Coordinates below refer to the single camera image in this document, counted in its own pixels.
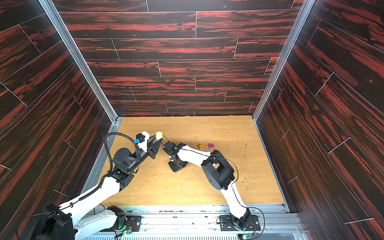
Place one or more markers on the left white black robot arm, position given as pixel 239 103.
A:
pixel 69 220

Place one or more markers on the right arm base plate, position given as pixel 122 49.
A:
pixel 226 223

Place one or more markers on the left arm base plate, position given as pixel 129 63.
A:
pixel 126 224

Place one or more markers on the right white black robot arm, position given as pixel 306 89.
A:
pixel 219 172

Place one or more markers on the left aluminium corner post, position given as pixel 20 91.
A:
pixel 59 25

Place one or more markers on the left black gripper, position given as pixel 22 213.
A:
pixel 151 151

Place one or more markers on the right aluminium corner post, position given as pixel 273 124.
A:
pixel 287 48

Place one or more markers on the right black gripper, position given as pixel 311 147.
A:
pixel 172 153

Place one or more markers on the aluminium corner post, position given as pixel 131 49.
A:
pixel 59 25
pixel 287 48

